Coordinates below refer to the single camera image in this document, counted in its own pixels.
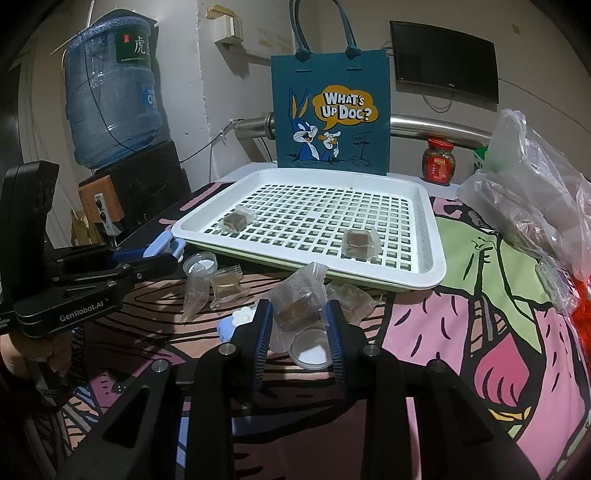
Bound round clear plastic cup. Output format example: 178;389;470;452
291;323;335;370

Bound black wall television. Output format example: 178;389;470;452
389;21;500;104

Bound person's left hand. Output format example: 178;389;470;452
0;330;75;384

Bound clear plastic pack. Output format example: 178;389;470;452
181;274;213;322

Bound clear plastic bag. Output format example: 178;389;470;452
457;108;591;282

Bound wooden box with white socket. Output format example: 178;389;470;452
78;175;125;236

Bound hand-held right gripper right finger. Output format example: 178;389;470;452
325;299;546;480

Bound red label glass jar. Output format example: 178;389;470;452
421;137;458;185

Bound white wall junction box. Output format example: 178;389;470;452
215;16;245;47

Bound white perforated tray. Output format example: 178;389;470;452
171;167;446;289

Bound brown snack cube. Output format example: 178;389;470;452
342;227;382;259
210;267;243;310
270;262;331;354
325;281;379;326
221;207;257;230

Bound small clear plastic packs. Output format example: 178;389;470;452
536;258;580;315

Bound black water dispenser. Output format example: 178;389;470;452
78;138;192;241

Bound black cable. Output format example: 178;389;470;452
76;28;139;155

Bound blue hair clip white flower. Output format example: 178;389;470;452
217;307;257;344

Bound blue felt rabbit tote bag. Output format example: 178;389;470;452
270;0;391;176

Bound blue water bottle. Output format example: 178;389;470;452
62;14;169;169

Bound plain blue hair clip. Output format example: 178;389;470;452
144;232;186;258

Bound red plastic bag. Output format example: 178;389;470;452
570;277;591;361

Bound cartoon printed mat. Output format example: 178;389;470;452
60;182;591;480

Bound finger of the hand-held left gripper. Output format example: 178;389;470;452
51;254;182;296
48;244;153;271

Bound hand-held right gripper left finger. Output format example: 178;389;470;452
65;299;274;480

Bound metal rail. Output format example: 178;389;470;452
234;113;492;151

